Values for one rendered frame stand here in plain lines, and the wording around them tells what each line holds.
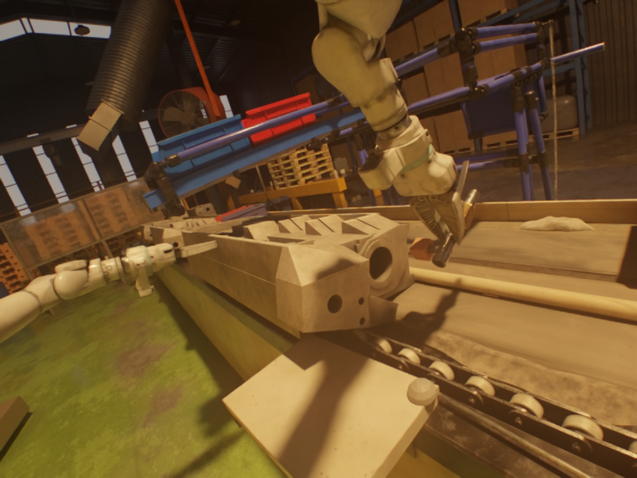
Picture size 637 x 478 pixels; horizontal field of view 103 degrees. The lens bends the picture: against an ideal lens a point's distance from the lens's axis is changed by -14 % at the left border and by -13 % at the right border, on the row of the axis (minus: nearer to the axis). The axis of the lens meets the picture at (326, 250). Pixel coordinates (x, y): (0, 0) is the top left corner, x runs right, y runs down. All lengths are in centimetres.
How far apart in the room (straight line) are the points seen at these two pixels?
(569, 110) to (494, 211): 821
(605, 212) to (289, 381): 96
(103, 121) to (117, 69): 124
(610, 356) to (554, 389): 11
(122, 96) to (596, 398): 793
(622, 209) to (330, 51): 91
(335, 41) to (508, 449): 52
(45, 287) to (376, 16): 77
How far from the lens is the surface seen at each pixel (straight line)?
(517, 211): 115
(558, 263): 87
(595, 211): 110
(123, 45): 833
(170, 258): 87
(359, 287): 55
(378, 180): 41
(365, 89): 41
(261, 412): 53
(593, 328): 66
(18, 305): 76
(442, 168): 47
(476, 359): 59
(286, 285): 51
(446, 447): 47
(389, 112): 43
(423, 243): 59
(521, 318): 67
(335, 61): 41
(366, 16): 36
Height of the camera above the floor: 114
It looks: 18 degrees down
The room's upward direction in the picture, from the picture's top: 17 degrees counter-clockwise
